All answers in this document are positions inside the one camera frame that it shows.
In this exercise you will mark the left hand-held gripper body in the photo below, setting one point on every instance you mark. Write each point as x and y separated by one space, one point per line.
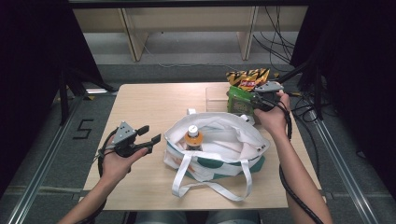
124 137

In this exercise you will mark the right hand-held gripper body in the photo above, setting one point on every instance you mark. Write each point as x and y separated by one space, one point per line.
267 93

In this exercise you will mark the yellow and black chips bag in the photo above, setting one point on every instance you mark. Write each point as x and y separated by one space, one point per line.
247 79

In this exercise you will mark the green snack packet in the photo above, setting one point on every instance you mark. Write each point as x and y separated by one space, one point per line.
239 101

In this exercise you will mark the clear plastic box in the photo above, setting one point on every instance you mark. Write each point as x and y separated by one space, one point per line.
216 99

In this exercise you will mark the white and green tote bag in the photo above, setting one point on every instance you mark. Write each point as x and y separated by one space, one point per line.
218 149

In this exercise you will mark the person's right hand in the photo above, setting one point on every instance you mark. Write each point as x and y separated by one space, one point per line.
274 121

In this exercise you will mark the person's left hand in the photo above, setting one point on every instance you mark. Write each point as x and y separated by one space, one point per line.
118 165

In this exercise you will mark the bottle with orange label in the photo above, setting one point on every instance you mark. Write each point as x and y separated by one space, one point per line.
193 138

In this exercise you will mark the black metal stand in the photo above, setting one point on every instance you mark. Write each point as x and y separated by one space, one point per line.
316 93
63 99

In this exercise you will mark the black curtain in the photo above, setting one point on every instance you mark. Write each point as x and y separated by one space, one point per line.
358 77
31 77

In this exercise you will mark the aluminium floor rail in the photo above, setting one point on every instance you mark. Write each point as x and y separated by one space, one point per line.
345 174
40 165

